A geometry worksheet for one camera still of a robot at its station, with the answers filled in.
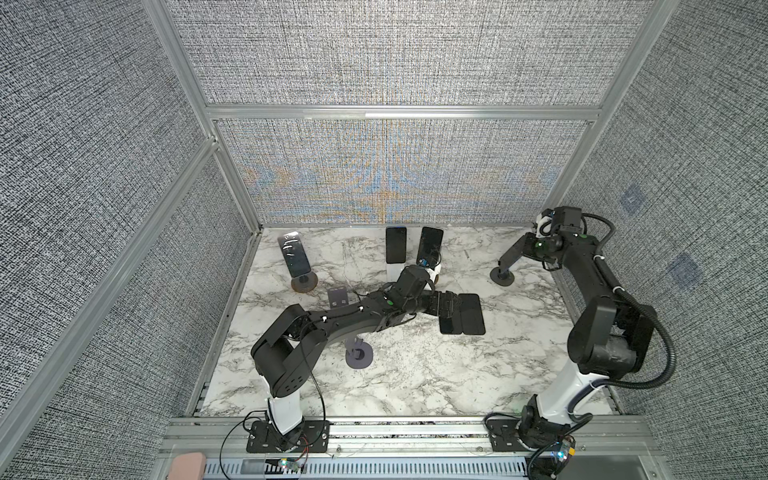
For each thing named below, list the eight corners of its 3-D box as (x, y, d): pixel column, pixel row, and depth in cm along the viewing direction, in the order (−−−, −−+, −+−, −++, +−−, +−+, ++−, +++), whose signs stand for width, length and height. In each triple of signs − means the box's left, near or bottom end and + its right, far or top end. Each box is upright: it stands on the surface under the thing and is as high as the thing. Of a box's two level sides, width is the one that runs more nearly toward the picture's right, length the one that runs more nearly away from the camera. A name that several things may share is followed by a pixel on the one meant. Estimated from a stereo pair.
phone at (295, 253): (293, 289, 104) (280, 259, 91) (289, 265, 110) (276, 234, 97) (313, 283, 105) (304, 253, 92) (308, 260, 112) (299, 229, 99)
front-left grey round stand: (345, 362, 87) (343, 354, 83) (359, 344, 91) (357, 336, 86) (362, 375, 85) (361, 368, 80) (375, 357, 88) (375, 349, 84)
